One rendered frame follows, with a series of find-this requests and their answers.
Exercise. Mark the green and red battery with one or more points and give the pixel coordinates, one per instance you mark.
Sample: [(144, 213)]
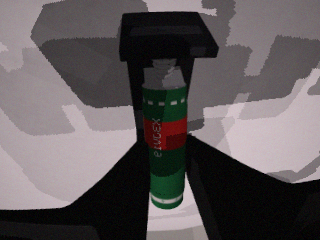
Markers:
[(165, 115)]

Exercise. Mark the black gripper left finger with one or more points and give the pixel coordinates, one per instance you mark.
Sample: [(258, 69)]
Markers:
[(115, 208)]

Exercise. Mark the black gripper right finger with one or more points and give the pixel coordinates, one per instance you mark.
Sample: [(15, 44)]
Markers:
[(236, 202)]

